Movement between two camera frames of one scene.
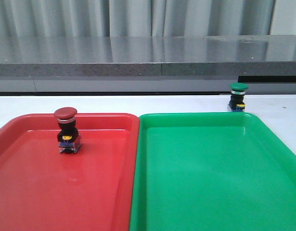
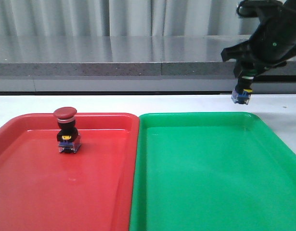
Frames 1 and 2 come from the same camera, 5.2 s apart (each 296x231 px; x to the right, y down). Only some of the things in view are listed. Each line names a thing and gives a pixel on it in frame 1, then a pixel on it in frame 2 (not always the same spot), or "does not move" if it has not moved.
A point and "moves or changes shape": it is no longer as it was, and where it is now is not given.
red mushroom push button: (70, 140) does not move
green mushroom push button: (237, 102) moves or changes shape
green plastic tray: (226, 171) does not move
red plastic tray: (36, 188) does not move
